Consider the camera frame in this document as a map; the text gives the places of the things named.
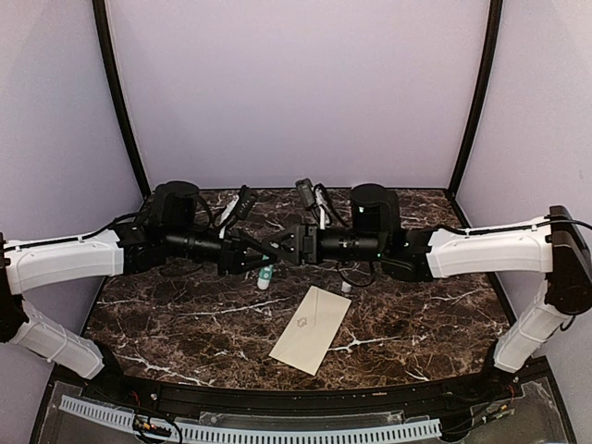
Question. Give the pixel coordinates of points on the white slotted cable duct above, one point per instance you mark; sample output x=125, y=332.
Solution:
x=233, y=428

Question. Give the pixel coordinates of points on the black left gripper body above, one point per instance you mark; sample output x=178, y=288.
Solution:
x=220, y=265

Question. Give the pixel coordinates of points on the cream envelope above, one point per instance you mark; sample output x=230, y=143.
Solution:
x=306, y=339

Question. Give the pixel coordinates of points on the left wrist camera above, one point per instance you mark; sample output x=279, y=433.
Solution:
x=237, y=209

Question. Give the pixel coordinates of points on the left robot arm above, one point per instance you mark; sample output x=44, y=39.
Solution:
x=176, y=223

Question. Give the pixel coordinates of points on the black corner frame post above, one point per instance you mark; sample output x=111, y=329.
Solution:
x=479, y=96
x=101, y=20

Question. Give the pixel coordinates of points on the black corner frame post right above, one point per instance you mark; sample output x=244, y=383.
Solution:
x=479, y=96

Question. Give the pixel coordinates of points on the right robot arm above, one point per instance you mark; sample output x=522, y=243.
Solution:
x=551, y=245

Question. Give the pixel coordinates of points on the black corner frame post left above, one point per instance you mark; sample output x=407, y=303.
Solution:
x=101, y=20

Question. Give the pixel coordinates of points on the small glue bottle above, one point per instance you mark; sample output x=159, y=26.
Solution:
x=264, y=277

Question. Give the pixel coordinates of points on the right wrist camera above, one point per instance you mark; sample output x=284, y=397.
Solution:
x=315, y=199

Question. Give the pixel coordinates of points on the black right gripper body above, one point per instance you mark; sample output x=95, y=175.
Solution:
x=312, y=230

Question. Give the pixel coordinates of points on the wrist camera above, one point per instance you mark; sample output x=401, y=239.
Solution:
x=237, y=209
x=315, y=199

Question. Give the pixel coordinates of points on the black front rail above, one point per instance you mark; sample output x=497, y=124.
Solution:
x=450, y=396

